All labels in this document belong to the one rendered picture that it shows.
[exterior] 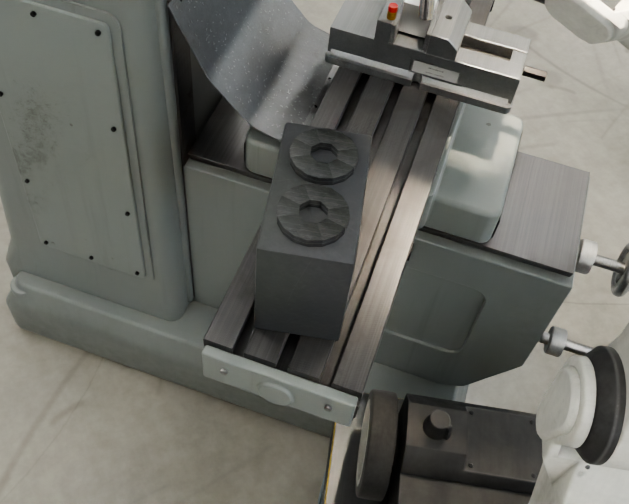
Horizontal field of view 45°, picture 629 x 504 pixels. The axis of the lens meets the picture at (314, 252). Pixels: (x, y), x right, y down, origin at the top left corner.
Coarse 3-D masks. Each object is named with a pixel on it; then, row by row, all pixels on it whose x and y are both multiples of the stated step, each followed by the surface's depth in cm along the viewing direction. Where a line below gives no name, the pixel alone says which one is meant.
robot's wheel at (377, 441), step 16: (368, 400) 145; (384, 400) 138; (368, 416) 148; (384, 416) 135; (368, 432) 135; (384, 432) 133; (368, 448) 133; (384, 448) 132; (368, 464) 132; (384, 464) 132; (368, 480) 133; (384, 480) 133; (368, 496) 136; (384, 496) 136
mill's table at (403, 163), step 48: (480, 0) 155; (336, 96) 135; (384, 96) 136; (432, 96) 140; (384, 144) 129; (432, 144) 130; (384, 192) 122; (384, 240) 117; (240, 288) 109; (384, 288) 111; (240, 336) 107; (288, 336) 106; (240, 384) 107; (288, 384) 102; (336, 384) 102
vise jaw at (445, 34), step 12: (444, 0) 136; (456, 0) 136; (444, 12) 133; (456, 12) 134; (468, 12) 136; (432, 24) 131; (444, 24) 131; (456, 24) 132; (432, 36) 130; (444, 36) 129; (456, 36) 131; (432, 48) 131; (444, 48) 131; (456, 48) 130
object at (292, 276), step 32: (288, 128) 103; (320, 128) 101; (288, 160) 99; (320, 160) 100; (352, 160) 98; (288, 192) 94; (320, 192) 95; (352, 192) 97; (288, 224) 91; (320, 224) 92; (352, 224) 94; (256, 256) 92; (288, 256) 91; (320, 256) 91; (352, 256) 91; (256, 288) 98; (288, 288) 96; (320, 288) 95; (256, 320) 104; (288, 320) 103; (320, 320) 101
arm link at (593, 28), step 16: (560, 0) 105; (576, 0) 104; (592, 0) 104; (624, 0) 111; (560, 16) 108; (576, 16) 107; (592, 16) 105; (608, 16) 105; (624, 16) 106; (576, 32) 110; (592, 32) 108; (608, 32) 106; (624, 32) 107
